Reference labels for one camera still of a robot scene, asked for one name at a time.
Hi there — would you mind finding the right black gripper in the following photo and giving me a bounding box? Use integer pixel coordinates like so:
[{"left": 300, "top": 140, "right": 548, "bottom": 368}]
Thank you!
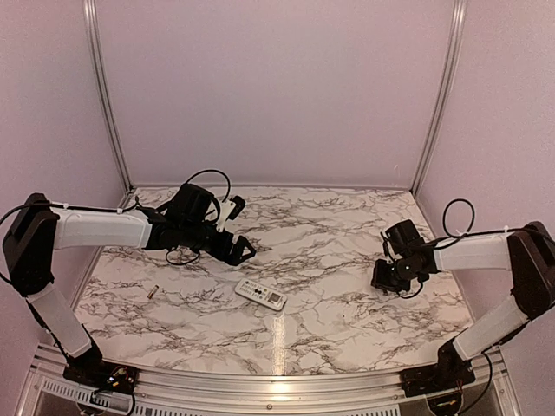
[{"left": 370, "top": 257, "right": 421, "bottom": 294}]

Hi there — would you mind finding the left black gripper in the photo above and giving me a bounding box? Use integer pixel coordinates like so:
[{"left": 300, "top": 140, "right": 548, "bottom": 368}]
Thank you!
[{"left": 180, "top": 218, "right": 257, "bottom": 265}]

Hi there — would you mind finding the white remote control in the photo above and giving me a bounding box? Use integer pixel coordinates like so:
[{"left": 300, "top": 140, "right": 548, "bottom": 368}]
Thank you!
[{"left": 235, "top": 279, "right": 287, "bottom": 311}]

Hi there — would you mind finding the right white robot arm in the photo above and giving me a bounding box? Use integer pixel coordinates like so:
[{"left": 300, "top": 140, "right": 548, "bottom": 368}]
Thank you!
[{"left": 371, "top": 220, "right": 554, "bottom": 388}]

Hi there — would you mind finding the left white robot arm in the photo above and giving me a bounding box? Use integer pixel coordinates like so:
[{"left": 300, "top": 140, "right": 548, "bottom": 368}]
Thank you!
[{"left": 2, "top": 184, "right": 256, "bottom": 386}]

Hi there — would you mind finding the gold AAA battery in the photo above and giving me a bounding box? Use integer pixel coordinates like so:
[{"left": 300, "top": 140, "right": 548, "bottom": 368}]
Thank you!
[{"left": 147, "top": 285, "right": 160, "bottom": 299}]

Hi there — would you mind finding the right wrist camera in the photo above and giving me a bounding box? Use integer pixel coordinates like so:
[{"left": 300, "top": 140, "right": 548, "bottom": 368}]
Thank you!
[{"left": 380, "top": 232, "right": 396, "bottom": 262}]

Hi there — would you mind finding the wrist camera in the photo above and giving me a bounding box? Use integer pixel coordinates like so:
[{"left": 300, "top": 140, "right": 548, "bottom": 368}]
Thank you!
[
  {"left": 215, "top": 195, "right": 245, "bottom": 232},
  {"left": 380, "top": 232, "right": 396, "bottom": 262}
]

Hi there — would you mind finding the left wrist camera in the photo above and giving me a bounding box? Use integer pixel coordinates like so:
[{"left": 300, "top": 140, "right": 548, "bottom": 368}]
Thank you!
[{"left": 215, "top": 195, "right": 245, "bottom": 232}]

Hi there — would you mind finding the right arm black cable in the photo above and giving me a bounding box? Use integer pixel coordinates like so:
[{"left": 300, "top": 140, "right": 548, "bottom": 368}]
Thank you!
[{"left": 401, "top": 198, "right": 513, "bottom": 300}]

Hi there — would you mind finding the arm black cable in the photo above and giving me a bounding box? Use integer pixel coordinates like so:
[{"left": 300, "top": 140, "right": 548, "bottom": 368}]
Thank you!
[
  {"left": 0, "top": 168, "right": 231, "bottom": 266},
  {"left": 401, "top": 198, "right": 513, "bottom": 300}
]

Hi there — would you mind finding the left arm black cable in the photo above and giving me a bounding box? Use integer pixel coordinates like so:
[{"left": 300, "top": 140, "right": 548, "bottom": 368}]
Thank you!
[{"left": 0, "top": 168, "right": 231, "bottom": 266}]

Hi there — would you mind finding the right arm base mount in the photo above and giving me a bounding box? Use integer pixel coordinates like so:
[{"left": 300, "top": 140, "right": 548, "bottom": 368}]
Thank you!
[{"left": 400, "top": 362, "right": 476, "bottom": 397}]

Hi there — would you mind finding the front aluminium rail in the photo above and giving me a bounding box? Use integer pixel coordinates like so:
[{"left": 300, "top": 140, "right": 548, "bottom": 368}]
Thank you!
[{"left": 25, "top": 341, "right": 521, "bottom": 416}]

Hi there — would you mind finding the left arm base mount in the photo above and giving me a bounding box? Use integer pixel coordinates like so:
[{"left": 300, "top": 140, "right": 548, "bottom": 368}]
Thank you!
[{"left": 62, "top": 361, "right": 139, "bottom": 394}]

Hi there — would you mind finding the right aluminium frame post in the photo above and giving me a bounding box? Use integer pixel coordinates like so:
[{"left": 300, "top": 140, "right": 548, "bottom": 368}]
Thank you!
[{"left": 410, "top": 0, "right": 468, "bottom": 198}]

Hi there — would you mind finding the aluminium frame post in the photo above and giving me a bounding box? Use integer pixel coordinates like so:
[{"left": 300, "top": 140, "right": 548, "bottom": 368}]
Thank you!
[
  {"left": 82, "top": 0, "right": 134, "bottom": 193},
  {"left": 410, "top": 0, "right": 468, "bottom": 198}
]

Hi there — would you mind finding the left aluminium frame post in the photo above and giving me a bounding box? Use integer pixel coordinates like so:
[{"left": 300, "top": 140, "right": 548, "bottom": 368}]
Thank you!
[{"left": 82, "top": 0, "right": 134, "bottom": 193}]

